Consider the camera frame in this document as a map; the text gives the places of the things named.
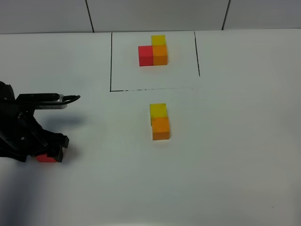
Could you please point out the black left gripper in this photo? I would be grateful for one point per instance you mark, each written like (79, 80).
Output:
(21, 136)

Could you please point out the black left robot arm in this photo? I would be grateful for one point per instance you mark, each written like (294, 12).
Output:
(7, 99)

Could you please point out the red template cube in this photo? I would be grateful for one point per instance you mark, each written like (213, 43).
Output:
(145, 54)

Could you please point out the orange template cube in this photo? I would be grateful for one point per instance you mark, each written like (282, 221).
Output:
(160, 55)

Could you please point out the yellow template cube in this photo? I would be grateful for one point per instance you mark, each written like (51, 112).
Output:
(158, 40)

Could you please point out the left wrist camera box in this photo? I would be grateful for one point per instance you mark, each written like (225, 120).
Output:
(43, 101)

